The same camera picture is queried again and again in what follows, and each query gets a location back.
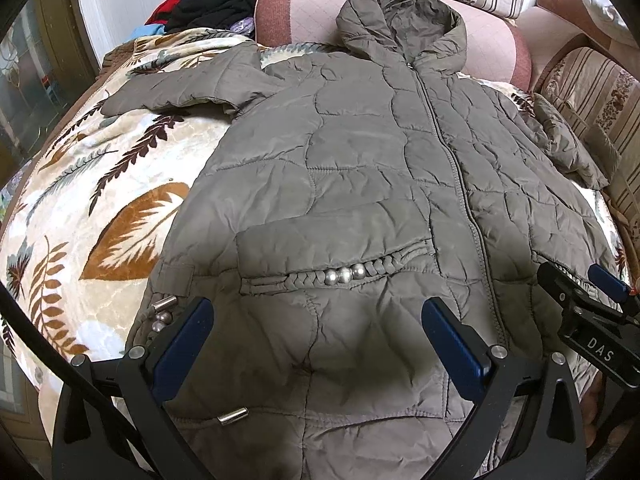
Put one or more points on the cream lace cloth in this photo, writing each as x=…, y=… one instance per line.
x=606, y=17

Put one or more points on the olive quilted hooded jacket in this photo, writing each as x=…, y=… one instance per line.
x=350, y=187

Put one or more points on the leaf pattern fleece blanket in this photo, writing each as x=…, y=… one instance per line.
x=106, y=217

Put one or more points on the striped floral side cushion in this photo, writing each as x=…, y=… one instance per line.
x=600, y=100

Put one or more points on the brown sofa armrest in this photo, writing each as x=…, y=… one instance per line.
x=553, y=28

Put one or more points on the pile of dark clothes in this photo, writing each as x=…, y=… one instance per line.
x=172, y=16

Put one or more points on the pink quilted bolster cushion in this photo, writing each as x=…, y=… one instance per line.
x=496, y=49

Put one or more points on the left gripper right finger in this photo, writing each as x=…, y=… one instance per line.
x=547, y=441

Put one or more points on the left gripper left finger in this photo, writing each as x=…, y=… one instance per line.
x=111, y=422

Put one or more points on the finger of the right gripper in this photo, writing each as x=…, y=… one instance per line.
x=607, y=282
x=558, y=285

